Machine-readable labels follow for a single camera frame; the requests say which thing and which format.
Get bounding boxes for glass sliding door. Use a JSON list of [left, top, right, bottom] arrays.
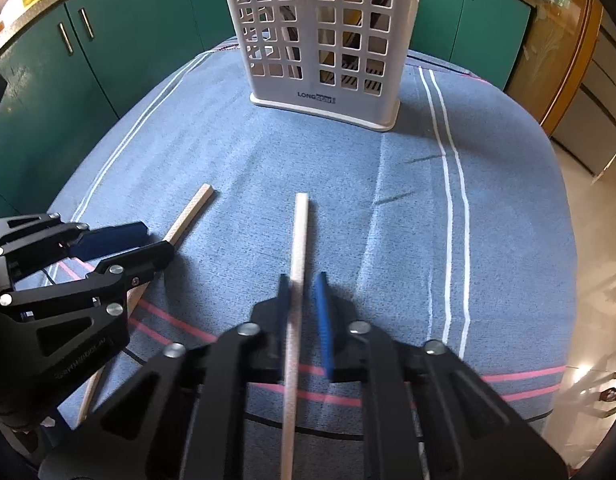
[[506, 0, 603, 136]]

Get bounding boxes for blue striped tablecloth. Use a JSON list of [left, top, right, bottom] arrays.
[[11, 39, 578, 480]]

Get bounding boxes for silver refrigerator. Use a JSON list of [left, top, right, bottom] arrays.
[[552, 14, 616, 177]]

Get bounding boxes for pale wooden chopstick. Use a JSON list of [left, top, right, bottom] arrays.
[[281, 193, 309, 480]]

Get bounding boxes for teal lower cabinets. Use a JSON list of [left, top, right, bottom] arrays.
[[0, 0, 535, 217]]

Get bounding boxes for white perforated utensil holder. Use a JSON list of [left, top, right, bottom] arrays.
[[227, 0, 419, 131]]

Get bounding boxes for light wooden chopstick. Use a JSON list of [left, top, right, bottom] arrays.
[[78, 183, 215, 424]]

